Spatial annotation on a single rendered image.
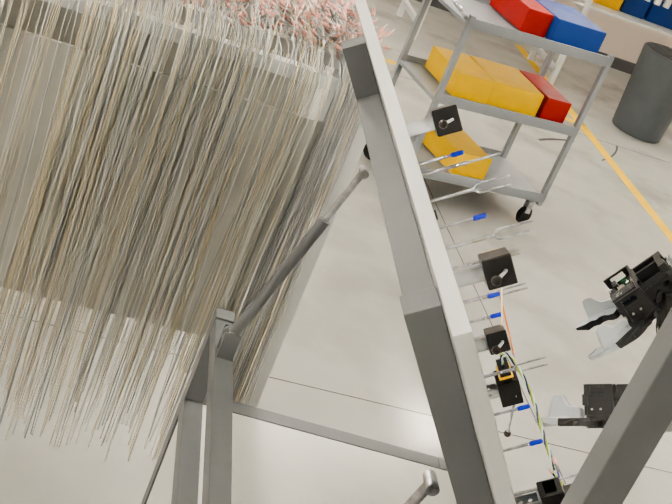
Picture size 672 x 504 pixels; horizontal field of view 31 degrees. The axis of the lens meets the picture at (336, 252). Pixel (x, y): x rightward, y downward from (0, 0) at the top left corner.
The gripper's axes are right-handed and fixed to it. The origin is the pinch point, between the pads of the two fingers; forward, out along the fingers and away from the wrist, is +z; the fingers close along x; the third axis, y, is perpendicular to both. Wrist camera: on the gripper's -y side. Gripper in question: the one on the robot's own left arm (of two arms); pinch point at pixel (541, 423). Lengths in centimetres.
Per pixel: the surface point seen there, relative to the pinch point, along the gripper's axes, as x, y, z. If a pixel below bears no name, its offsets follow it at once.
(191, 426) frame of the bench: 17, 0, 65
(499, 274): 75, 19, -10
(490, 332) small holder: 49, 14, -2
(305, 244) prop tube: 34, 32, 34
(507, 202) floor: -413, 121, 95
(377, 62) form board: 72, 51, 8
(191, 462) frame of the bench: 25, -7, 61
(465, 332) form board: 127, 7, -18
